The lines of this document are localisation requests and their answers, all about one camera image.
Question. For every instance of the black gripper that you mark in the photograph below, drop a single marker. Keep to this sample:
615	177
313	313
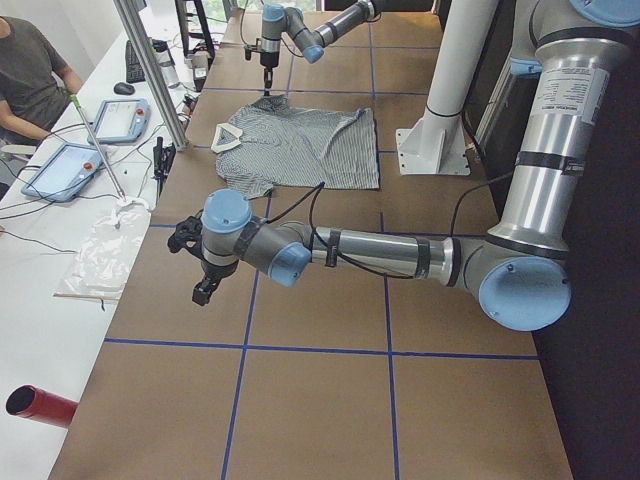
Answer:
213	270
268	59

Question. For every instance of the navy white striped polo shirt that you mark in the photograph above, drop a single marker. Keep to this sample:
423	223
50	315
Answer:
299	147

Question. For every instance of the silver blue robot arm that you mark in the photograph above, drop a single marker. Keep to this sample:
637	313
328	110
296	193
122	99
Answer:
370	47
516	272

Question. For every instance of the clear plastic bag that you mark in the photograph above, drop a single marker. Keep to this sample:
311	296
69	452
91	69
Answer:
102	266

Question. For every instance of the black clamp tool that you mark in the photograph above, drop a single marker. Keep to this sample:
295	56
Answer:
163	157

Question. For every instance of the black keyboard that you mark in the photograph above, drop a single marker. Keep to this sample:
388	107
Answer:
133	69

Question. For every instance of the black computer mouse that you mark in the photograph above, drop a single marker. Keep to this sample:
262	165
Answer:
123	88

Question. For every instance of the far blue teach pendant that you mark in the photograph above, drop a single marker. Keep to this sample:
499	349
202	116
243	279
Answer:
121	121

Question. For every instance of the blue teach pendant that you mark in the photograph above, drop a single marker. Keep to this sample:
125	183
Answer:
64	174
121	121

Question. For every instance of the near blue teach pendant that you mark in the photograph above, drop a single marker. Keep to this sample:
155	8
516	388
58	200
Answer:
64	174

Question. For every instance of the metal rod green tip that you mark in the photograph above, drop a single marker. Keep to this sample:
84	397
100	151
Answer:
119	189

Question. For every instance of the red cylinder bottle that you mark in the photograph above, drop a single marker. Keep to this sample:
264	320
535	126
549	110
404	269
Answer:
39	405

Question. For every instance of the seated person dark shirt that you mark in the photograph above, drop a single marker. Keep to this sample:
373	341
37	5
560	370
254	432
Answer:
36	83

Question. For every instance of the aluminium frame post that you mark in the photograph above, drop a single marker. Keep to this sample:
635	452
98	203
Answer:
137	34

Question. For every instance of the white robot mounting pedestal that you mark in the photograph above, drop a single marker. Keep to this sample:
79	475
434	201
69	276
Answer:
435	145

